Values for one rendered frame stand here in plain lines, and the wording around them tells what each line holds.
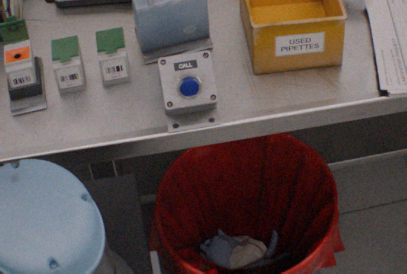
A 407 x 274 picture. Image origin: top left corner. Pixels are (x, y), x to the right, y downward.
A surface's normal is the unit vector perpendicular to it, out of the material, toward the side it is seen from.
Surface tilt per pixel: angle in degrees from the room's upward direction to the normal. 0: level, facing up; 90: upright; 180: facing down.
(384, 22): 0
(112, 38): 0
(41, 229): 10
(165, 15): 90
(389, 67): 0
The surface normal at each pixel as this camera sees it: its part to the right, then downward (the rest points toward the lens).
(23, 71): 0.20, 0.77
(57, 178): 0.07, -0.52
